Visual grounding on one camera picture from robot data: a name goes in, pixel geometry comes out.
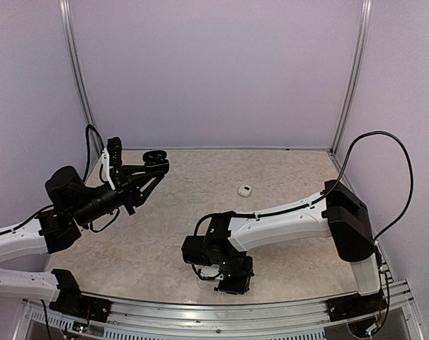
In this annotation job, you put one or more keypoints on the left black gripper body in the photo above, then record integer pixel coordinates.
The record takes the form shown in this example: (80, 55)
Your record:
(124, 191)

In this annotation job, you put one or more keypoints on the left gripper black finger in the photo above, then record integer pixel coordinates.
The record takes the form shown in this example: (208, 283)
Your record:
(145, 184)
(138, 170)

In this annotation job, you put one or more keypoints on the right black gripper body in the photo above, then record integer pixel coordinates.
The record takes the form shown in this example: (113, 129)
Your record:
(239, 277)

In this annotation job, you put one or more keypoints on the black earbuds charging case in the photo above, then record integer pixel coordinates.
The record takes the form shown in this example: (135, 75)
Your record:
(156, 160)

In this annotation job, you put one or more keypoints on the white earbuds charging case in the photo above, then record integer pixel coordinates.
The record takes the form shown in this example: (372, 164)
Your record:
(245, 190)

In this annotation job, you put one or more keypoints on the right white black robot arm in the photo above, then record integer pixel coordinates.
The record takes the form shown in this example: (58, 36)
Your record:
(336, 212)

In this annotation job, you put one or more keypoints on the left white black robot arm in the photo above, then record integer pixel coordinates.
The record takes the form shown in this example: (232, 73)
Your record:
(56, 227)

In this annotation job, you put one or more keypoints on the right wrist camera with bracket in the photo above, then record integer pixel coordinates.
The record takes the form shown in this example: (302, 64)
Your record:
(208, 273)

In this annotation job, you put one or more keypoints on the front aluminium rail frame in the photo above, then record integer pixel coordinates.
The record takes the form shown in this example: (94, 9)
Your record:
(155, 295)

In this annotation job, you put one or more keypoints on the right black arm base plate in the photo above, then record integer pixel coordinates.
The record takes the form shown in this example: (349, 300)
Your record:
(355, 305)

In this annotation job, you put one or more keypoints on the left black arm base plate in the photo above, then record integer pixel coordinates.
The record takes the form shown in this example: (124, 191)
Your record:
(71, 301)

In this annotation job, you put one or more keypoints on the left aluminium corner post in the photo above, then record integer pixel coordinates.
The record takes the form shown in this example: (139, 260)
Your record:
(72, 49)

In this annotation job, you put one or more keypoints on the aluminium corner post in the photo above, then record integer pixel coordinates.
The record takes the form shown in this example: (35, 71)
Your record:
(358, 55)
(72, 49)

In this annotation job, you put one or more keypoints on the right aluminium corner post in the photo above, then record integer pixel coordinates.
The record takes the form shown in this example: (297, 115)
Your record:
(358, 55)

